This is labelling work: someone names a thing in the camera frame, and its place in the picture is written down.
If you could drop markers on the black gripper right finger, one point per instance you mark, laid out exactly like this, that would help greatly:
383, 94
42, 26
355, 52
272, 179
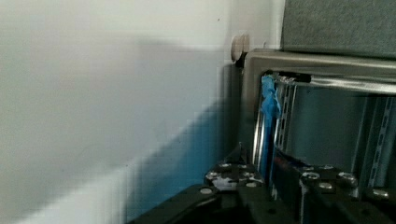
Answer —
324, 194

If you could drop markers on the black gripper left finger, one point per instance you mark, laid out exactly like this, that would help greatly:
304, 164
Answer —
233, 171

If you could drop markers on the black toaster oven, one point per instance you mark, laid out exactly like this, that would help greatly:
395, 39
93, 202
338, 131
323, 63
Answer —
336, 110

